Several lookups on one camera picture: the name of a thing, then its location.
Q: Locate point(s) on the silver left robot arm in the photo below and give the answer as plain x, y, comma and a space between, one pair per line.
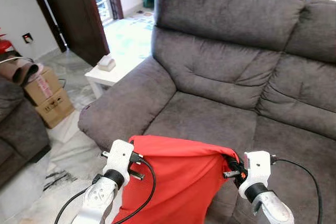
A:
97, 198

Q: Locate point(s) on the red fire extinguisher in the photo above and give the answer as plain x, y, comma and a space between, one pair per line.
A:
5, 46

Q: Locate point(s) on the cardboard box with black marks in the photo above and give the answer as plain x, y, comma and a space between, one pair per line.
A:
55, 109

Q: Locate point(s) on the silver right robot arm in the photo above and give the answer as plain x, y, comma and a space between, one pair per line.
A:
273, 208

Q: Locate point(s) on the brown rolled mat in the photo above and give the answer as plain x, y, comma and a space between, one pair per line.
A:
21, 71

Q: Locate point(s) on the dark brown wooden door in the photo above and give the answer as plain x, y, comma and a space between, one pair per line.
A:
73, 14

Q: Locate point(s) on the red pillow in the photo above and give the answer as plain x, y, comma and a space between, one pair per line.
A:
178, 182

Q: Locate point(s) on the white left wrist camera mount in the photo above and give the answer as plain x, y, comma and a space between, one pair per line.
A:
119, 156

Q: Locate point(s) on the black wall socket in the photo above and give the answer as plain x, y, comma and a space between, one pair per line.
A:
27, 38

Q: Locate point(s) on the white side table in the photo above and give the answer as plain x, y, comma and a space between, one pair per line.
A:
107, 77

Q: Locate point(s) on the dark grey fabric sofa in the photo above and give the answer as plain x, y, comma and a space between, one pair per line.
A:
21, 129
226, 77

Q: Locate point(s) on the beige tissue box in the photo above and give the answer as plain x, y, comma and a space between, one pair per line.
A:
106, 63

